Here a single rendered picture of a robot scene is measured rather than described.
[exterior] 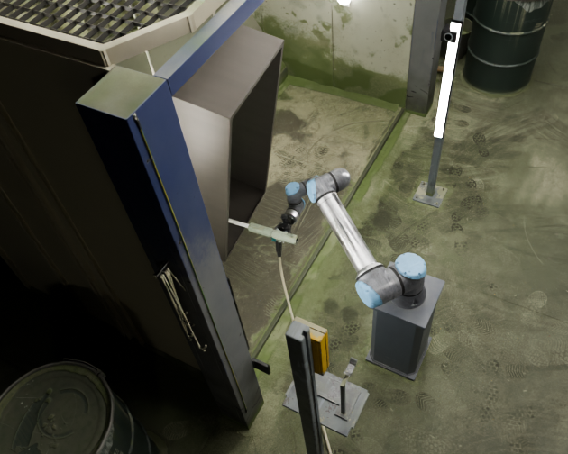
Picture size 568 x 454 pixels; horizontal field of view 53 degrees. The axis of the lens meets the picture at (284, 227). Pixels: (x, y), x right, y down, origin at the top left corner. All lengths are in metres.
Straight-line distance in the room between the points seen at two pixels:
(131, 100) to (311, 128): 3.29
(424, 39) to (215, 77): 2.23
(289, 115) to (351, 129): 0.54
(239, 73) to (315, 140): 2.07
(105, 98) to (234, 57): 1.24
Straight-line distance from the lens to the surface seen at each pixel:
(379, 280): 2.78
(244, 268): 3.91
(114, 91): 1.65
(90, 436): 2.70
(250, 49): 2.83
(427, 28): 4.48
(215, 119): 2.53
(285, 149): 4.63
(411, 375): 3.52
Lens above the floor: 3.22
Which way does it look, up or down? 51 degrees down
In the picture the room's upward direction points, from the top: 8 degrees counter-clockwise
